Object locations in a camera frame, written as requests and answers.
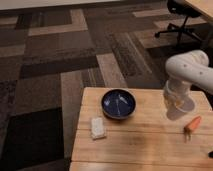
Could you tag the dark blue ceramic bowl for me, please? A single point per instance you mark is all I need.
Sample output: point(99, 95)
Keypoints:
point(118, 104)

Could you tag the orange toy carrot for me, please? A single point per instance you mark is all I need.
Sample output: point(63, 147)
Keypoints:
point(192, 125)

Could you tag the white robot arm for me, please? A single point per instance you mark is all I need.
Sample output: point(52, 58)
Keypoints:
point(184, 70)

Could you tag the light wooden desk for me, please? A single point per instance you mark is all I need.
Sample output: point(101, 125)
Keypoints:
point(205, 7)

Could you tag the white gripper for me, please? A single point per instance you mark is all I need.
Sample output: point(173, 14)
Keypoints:
point(177, 95)

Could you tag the white wrapped packet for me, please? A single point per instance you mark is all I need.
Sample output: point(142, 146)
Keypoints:
point(97, 128)

